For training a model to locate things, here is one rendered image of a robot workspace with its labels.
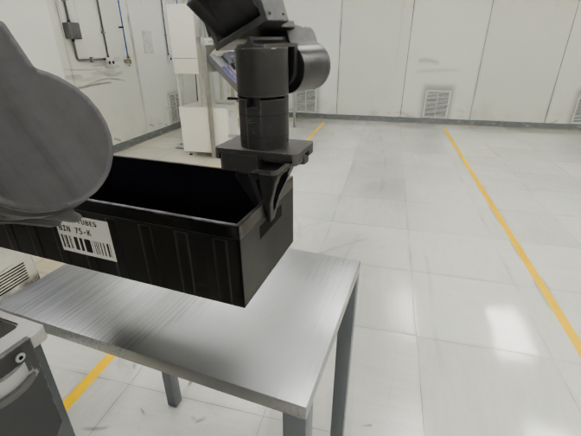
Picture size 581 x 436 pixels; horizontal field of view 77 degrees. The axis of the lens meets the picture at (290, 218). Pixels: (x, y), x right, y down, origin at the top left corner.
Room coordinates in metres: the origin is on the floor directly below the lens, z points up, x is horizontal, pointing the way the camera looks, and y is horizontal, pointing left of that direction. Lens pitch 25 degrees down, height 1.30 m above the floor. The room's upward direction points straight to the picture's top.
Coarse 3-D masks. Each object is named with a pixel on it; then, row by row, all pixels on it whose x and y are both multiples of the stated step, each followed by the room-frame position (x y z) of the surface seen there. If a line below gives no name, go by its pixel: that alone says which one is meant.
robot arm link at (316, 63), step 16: (256, 0) 0.41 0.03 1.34; (272, 0) 0.42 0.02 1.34; (272, 16) 0.41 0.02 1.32; (208, 32) 0.45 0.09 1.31; (240, 32) 0.42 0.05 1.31; (256, 32) 0.43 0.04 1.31; (272, 32) 0.45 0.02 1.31; (288, 32) 0.46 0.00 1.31; (304, 32) 0.49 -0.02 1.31; (224, 48) 0.45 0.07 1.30; (304, 48) 0.46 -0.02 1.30; (320, 48) 0.49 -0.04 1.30; (304, 64) 0.45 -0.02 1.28; (320, 64) 0.47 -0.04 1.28; (304, 80) 0.45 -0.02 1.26; (320, 80) 0.48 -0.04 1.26
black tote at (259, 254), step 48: (96, 192) 0.64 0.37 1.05; (144, 192) 0.60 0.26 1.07; (192, 192) 0.57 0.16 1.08; (240, 192) 0.54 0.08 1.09; (288, 192) 0.49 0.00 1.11; (0, 240) 0.50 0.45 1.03; (48, 240) 0.46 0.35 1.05; (96, 240) 0.43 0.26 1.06; (144, 240) 0.40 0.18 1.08; (192, 240) 0.37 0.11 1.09; (240, 240) 0.35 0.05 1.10; (288, 240) 0.49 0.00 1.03; (192, 288) 0.38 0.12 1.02; (240, 288) 0.35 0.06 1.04
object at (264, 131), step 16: (288, 96) 0.43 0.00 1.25; (240, 112) 0.42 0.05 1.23; (256, 112) 0.40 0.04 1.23; (272, 112) 0.40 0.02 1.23; (288, 112) 0.42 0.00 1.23; (240, 128) 0.42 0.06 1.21; (256, 128) 0.40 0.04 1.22; (272, 128) 0.40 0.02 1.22; (288, 128) 0.42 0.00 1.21; (224, 144) 0.43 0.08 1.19; (240, 144) 0.43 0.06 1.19; (256, 144) 0.40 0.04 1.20; (272, 144) 0.40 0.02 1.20; (288, 144) 0.42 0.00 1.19; (304, 144) 0.42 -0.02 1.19; (272, 160) 0.40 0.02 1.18; (288, 160) 0.39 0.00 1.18
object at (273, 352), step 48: (48, 288) 0.69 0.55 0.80; (96, 288) 0.69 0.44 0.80; (144, 288) 0.69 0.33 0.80; (288, 288) 0.69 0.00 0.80; (336, 288) 0.69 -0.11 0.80; (96, 336) 0.54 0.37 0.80; (144, 336) 0.54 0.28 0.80; (192, 336) 0.54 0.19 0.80; (240, 336) 0.54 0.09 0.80; (288, 336) 0.54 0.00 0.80; (48, 384) 0.63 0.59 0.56; (240, 384) 0.43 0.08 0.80; (288, 384) 0.43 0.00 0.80; (336, 384) 0.78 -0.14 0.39; (288, 432) 0.39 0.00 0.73; (336, 432) 0.77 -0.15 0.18
